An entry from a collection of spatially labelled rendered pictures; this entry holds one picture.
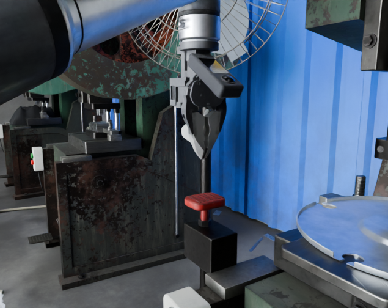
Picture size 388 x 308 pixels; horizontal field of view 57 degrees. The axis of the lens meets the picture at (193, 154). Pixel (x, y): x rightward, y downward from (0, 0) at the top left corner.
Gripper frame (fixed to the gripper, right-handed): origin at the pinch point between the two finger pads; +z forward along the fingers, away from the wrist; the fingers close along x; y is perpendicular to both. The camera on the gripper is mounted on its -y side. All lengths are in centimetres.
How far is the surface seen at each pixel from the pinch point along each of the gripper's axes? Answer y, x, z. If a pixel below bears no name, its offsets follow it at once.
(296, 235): -13.3, -11.1, 14.2
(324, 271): -33.0, 7.0, 6.8
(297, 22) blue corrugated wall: 103, -135, -51
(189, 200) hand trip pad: 0.2, 3.4, 8.9
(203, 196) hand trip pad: 0.6, 0.0, 8.7
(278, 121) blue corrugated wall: 113, -133, 9
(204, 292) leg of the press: -8.2, 5.3, 22.7
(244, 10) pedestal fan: 33, -36, -35
